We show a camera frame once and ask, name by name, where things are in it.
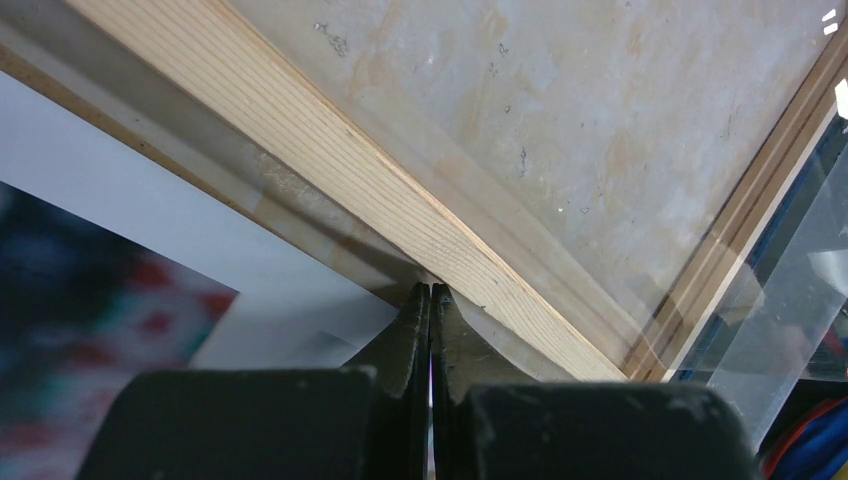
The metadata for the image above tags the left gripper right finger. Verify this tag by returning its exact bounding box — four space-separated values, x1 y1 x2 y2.
430 284 535 479

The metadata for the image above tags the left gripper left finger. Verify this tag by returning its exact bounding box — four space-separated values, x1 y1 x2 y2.
346 283 431 479

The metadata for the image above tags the transparent plastic sheet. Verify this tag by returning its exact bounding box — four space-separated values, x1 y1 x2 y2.
0 0 848 452

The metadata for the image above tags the wooden picture frame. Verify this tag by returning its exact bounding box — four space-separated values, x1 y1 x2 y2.
72 1 847 381

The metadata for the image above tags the printed photo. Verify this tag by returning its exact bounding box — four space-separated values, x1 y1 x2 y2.
1 50 396 479

